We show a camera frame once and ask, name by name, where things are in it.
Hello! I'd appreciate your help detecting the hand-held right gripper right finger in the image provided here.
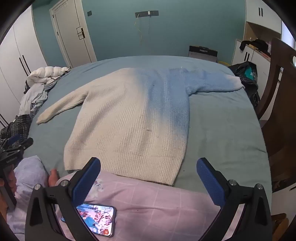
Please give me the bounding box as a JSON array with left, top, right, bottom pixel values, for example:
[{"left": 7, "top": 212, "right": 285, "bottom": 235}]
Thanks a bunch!
[{"left": 196, "top": 158, "right": 272, "bottom": 241}]

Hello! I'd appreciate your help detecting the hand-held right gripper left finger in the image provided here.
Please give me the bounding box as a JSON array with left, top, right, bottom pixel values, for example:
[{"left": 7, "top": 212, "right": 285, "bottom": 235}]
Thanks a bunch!
[{"left": 25, "top": 157, "right": 101, "bottom": 241}]

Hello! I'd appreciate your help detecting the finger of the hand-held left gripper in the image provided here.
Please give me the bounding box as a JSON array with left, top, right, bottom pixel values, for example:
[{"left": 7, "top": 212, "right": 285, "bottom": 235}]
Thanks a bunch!
[
  {"left": 3, "top": 136, "right": 20, "bottom": 149},
  {"left": 13, "top": 138, "right": 34, "bottom": 153}
]

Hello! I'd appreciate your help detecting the white knit sweater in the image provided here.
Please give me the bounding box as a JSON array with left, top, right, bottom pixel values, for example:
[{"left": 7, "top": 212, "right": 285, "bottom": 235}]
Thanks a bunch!
[{"left": 36, "top": 67, "right": 245, "bottom": 186}]

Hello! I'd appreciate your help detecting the person's left hand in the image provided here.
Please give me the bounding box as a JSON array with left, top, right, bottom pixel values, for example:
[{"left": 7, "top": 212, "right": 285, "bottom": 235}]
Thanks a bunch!
[{"left": 0, "top": 171, "right": 17, "bottom": 219}]

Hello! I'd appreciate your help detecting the dark tweed garment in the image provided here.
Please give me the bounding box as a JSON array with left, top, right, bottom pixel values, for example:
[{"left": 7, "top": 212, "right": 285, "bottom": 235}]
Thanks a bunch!
[{"left": 0, "top": 114, "right": 32, "bottom": 149}]

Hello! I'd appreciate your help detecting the pale lilac cloth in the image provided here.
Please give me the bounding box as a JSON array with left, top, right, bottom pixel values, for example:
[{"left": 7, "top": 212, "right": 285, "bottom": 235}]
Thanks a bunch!
[{"left": 6, "top": 155, "right": 57, "bottom": 241}]

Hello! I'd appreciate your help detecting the smartphone with lit screen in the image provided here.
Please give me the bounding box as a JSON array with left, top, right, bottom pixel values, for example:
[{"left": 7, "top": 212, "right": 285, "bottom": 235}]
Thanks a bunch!
[{"left": 60, "top": 203, "right": 115, "bottom": 238}]

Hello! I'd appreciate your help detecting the light blue crumpled garment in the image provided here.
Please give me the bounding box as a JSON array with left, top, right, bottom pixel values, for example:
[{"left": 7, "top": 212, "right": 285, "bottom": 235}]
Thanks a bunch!
[{"left": 19, "top": 77, "right": 61, "bottom": 116}]

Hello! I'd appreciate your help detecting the bed with blue sheet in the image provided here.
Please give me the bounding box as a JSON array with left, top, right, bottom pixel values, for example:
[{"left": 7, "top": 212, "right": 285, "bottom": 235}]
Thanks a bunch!
[{"left": 22, "top": 55, "right": 272, "bottom": 209}]

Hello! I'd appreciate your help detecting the pink checked blanket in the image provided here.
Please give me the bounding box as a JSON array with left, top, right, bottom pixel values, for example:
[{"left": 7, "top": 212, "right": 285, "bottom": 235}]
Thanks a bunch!
[{"left": 7, "top": 170, "right": 245, "bottom": 241}]

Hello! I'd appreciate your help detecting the white puffer jacket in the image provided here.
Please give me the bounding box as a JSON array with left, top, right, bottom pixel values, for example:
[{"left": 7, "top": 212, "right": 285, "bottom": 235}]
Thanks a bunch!
[{"left": 26, "top": 66, "right": 70, "bottom": 87}]

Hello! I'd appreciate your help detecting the white wardrobe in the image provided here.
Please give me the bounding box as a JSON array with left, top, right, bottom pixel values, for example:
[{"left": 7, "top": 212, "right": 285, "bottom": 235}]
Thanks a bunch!
[{"left": 0, "top": 6, "right": 48, "bottom": 127}]

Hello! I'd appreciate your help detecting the brown wooden chair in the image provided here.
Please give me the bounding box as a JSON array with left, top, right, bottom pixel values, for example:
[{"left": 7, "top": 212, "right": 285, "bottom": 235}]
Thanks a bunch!
[{"left": 254, "top": 37, "right": 296, "bottom": 193}]

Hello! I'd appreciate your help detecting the black trash bag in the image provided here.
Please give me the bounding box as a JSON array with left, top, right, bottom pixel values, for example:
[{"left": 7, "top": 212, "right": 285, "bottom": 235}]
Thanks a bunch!
[{"left": 228, "top": 61, "right": 260, "bottom": 107}]

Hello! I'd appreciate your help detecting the white door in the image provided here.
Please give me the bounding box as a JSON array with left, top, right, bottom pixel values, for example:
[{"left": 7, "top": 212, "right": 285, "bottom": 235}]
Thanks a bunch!
[{"left": 49, "top": 0, "right": 97, "bottom": 68}]

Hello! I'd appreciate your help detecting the black and white box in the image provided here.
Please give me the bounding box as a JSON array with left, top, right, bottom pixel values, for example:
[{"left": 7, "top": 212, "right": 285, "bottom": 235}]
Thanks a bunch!
[{"left": 188, "top": 45, "right": 218, "bottom": 63}]

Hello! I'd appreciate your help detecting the black clothing pile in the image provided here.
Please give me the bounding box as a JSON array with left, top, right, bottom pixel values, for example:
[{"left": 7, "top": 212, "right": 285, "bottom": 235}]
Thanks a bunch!
[{"left": 239, "top": 39, "right": 270, "bottom": 56}]

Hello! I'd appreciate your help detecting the white cabinet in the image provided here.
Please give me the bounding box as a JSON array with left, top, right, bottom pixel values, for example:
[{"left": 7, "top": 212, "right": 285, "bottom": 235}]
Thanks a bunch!
[{"left": 231, "top": 0, "right": 283, "bottom": 67}]

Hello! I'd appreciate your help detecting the grey wall power strip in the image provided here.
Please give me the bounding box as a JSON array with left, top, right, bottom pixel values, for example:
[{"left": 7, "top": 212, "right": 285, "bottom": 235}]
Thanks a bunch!
[{"left": 135, "top": 10, "right": 159, "bottom": 17}]

